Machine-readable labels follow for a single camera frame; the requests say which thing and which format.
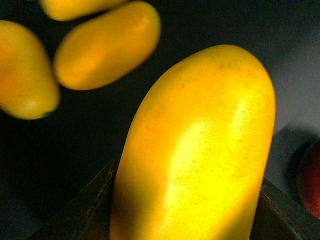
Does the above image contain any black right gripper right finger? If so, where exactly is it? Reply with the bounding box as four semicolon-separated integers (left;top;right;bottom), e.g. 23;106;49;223
251;178;320;240

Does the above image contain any red mango right edge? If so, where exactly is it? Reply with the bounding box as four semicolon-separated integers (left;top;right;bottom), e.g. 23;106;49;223
297;140;320;219

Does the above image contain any black front right tray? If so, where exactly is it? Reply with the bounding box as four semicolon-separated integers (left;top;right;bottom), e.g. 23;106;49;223
0;0;320;240

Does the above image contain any yellow mango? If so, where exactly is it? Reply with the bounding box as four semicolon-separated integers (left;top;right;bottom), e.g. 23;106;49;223
39;0;127;21
109;45;275;240
0;20;61;120
53;0;161;90

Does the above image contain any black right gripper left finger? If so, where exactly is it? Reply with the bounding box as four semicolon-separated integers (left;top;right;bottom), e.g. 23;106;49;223
32;160;115;240

